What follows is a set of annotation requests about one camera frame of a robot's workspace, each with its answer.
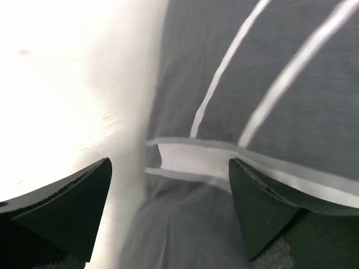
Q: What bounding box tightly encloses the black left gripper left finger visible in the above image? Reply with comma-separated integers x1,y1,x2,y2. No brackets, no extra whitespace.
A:
1,157,112,268

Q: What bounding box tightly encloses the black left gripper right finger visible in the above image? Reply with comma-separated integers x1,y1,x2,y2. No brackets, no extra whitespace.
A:
228,159,358,268

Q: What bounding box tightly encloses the blue pillowcase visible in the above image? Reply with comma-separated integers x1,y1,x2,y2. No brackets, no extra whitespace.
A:
120,1,358,268

